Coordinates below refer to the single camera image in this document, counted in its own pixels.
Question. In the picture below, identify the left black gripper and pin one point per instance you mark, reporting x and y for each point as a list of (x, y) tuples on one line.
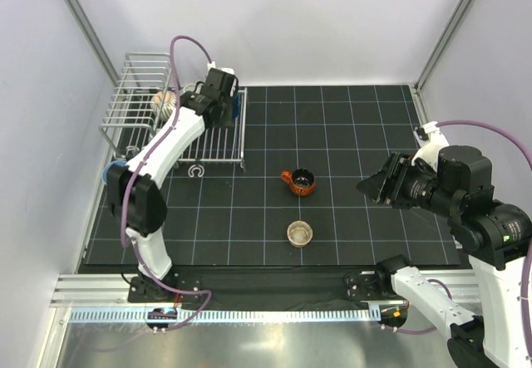
[(228, 120)]

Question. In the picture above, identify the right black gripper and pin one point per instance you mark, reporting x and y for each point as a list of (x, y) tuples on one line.
[(399, 167)]

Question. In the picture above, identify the dark blue mug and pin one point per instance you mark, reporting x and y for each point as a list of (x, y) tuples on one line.
[(236, 107)]

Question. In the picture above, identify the grey speckled round mug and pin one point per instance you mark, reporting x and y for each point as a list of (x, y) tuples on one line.
[(188, 87)]

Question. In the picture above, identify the beige ribbed ceramic mug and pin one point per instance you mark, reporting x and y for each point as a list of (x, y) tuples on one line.
[(163, 103)]

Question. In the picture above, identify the orange black ceramic mug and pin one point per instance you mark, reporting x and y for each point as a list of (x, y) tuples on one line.
[(301, 181)]

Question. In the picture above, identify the small tan ceramic cup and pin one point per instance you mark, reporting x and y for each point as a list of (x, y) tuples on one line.
[(299, 234)]

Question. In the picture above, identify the light blue plastic cup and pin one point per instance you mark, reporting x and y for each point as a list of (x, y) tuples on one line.
[(105, 172)]

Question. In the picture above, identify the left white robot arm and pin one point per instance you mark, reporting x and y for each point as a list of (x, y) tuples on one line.
[(133, 188)]

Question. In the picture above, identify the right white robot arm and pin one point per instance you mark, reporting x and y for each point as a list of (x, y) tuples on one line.
[(495, 237)]

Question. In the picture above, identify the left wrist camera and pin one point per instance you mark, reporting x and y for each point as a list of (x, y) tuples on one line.
[(212, 65)]

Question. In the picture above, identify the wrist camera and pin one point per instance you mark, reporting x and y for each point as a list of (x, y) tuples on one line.
[(212, 65), (430, 140)]

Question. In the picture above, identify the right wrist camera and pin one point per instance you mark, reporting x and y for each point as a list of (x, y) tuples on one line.
[(430, 140)]

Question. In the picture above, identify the metal wire dish rack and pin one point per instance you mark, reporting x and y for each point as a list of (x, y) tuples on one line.
[(153, 122)]

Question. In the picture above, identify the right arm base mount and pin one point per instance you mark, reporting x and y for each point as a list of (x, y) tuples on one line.
[(362, 286)]

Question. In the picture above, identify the slotted cable duct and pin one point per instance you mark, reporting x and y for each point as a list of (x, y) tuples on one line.
[(153, 315)]

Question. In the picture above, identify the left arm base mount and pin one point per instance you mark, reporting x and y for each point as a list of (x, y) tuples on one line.
[(182, 287)]

